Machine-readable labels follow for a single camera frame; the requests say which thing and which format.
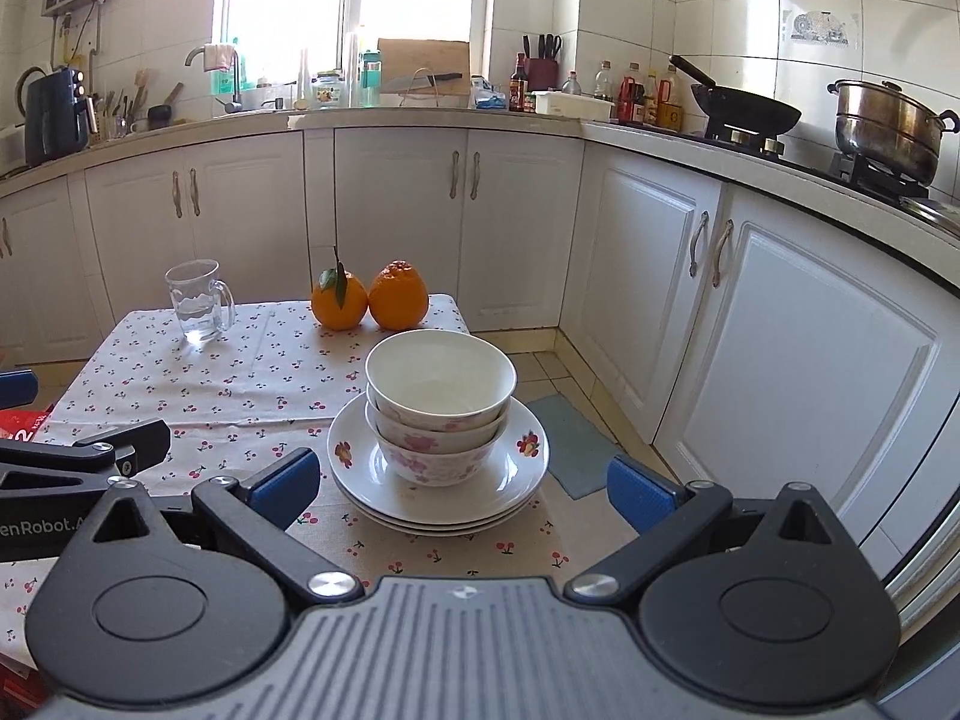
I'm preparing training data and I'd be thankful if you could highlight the window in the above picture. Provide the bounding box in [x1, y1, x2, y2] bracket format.
[214, 0, 496, 102]

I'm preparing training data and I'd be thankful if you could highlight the wire rack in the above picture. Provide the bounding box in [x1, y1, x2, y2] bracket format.
[397, 71, 443, 110]

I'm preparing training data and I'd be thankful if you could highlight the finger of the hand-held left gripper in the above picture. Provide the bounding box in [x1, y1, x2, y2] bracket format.
[0, 369, 38, 413]
[0, 418, 172, 496]

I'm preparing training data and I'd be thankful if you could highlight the utensil holder with cutlery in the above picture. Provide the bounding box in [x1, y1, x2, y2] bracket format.
[88, 71, 147, 140]

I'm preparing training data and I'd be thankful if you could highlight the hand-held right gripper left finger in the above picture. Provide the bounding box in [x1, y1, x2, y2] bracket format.
[71, 448, 368, 605]

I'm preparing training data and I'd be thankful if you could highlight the metal kitchen faucet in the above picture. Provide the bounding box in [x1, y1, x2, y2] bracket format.
[185, 45, 245, 115]

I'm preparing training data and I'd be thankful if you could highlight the yellow oil bottle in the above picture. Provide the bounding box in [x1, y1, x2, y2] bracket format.
[658, 64, 683, 128]

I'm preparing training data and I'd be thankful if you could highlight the blue and white packet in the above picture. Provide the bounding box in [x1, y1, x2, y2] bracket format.
[469, 75, 511, 111]

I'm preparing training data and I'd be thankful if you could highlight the bumpy orange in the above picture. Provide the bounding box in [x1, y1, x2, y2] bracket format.
[367, 259, 430, 331]

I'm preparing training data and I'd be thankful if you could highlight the dark red knife block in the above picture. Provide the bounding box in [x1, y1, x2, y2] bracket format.
[523, 34, 562, 91]

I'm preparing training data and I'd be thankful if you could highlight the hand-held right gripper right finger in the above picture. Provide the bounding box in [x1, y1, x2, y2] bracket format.
[566, 455, 852, 605]

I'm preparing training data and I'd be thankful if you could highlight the cherry print tablecloth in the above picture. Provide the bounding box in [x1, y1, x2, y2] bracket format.
[0, 292, 571, 661]

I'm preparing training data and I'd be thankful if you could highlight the stainless steel pot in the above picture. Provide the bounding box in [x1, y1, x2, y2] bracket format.
[829, 80, 959, 185]

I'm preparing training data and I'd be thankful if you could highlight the grey floor mat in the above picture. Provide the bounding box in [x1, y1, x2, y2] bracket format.
[529, 394, 623, 502]

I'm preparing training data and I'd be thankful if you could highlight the glass mug with water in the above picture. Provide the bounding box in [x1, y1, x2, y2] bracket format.
[165, 259, 237, 347]

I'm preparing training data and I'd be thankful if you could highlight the gas stove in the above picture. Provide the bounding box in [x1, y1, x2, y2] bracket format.
[701, 131, 960, 205]

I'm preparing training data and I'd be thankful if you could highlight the black wok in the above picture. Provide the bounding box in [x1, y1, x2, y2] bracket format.
[669, 55, 802, 137]

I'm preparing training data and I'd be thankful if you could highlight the red label sauce bottle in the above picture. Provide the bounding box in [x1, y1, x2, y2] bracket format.
[619, 64, 646, 125]

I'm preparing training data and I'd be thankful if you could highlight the red printed gift box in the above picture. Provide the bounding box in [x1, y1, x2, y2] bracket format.
[0, 406, 57, 720]

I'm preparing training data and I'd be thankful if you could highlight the small black pot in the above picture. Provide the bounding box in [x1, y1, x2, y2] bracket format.
[148, 82, 186, 128]

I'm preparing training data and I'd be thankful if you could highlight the wooden cutting board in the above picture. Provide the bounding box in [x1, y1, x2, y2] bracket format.
[377, 37, 471, 107]

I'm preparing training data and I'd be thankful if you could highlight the white floral bowl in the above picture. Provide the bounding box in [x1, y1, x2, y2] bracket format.
[365, 390, 511, 455]
[365, 328, 517, 428]
[375, 424, 500, 489]

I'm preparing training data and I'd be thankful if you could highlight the kitchen knife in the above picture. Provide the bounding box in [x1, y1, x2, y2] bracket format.
[382, 69, 464, 91]

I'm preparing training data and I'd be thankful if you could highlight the stained white floral plate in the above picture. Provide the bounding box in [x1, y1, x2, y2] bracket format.
[328, 392, 551, 517]

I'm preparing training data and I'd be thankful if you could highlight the orange with green leaf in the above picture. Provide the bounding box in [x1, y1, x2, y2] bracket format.
[311, 246, 370, 331]

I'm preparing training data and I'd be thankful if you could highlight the white plastic container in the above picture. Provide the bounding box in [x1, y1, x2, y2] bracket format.
[534, 90, 616, 122]

